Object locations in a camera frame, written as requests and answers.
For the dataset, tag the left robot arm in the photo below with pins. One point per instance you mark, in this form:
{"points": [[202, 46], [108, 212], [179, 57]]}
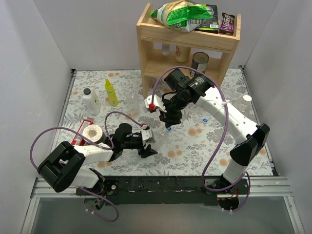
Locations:
{"points": [[64, 165]]}

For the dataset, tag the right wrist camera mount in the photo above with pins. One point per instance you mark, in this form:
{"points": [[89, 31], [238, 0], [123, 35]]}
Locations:
{"points": [[154, 102]]}

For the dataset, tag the white bottle black cap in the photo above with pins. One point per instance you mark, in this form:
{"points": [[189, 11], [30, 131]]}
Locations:
{"points": [[91, 101]]}

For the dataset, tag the yellow squeeze bottle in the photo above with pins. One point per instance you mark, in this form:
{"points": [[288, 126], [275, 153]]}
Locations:
{"points": [[111, 93]]}

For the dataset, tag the wooden shelf unit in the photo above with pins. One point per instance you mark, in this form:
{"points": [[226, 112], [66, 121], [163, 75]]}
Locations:
{"points": [[153, 63]]}

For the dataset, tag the black can with foil lid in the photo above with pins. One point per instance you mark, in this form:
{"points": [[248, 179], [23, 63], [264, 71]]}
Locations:
{"points": [[94, 133]]}

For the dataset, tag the black green box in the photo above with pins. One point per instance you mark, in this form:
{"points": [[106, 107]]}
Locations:
{"points": [[210, 25]]}

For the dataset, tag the green chip bag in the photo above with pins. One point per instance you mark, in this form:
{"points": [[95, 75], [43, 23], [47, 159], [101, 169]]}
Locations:
{"points": [[182, 15]]}

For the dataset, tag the clear square juice bottle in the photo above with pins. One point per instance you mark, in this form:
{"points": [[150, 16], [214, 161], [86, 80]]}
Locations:
{"points": [[242, 107]]}

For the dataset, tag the red flat box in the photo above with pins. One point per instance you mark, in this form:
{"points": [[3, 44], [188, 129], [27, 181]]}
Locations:
{"points": [[78, 140]]}

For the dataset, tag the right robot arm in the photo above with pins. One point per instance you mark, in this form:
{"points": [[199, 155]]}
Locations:
{"points": [[200, 90]]}

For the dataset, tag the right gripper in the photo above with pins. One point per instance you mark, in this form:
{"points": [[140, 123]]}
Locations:
{"points": [[172, 113]]}

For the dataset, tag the cream bottle on shelf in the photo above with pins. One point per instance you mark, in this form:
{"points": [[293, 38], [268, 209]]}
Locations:
{"points": [[182, 53]]}

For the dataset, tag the small clear bottle on shelf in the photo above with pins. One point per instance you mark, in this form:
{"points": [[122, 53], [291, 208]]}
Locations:
{"points": [[165, 49]]}

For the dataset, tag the dark chocolate bar pack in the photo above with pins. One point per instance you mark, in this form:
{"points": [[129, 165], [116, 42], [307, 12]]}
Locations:
{"points": [[227, 25]]}

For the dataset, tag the tin can on shelf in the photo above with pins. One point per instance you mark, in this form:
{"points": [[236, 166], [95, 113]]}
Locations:
{"points": [[200, 61]]}

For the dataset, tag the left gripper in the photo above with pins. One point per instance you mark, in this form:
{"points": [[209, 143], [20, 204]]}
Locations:
{"points": [[143, 145]]}

